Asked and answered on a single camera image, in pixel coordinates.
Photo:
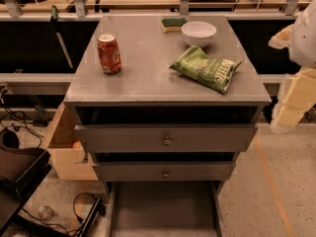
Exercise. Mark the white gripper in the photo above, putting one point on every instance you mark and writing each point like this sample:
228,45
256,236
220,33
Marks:
305,39

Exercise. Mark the green jalapeno chip bag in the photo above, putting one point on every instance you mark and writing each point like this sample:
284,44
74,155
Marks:
215,73

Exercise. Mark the grey metal drawer cabinet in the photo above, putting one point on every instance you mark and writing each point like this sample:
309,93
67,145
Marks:
148,92

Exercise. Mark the grey top drawer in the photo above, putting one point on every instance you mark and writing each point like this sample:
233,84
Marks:
165,138

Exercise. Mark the grey middle drawer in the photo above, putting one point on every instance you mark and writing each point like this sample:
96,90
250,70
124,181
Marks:
164,171

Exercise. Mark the grey open bottom drawer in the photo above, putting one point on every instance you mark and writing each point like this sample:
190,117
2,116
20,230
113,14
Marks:
164,209

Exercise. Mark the white ceramic bowl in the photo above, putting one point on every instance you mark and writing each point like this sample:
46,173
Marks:
198,33

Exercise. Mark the yellow green sponge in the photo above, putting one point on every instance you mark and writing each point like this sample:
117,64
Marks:
172,24

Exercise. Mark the orange soda can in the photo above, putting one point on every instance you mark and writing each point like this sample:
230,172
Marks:
108,51

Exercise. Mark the orange ball in box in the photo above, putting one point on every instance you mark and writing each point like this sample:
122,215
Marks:
76,145

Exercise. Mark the black power strip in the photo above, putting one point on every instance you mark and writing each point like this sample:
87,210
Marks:
90,218

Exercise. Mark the light wooden box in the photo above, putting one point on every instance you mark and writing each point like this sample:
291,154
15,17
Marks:
69,163

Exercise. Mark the black tray bin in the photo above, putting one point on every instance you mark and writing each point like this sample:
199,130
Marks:
21,171

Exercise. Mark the green handled tool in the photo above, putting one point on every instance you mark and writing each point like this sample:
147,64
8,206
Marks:
54,20

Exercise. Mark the grey metal railing frame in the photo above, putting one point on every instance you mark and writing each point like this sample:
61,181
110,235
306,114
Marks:
81,9

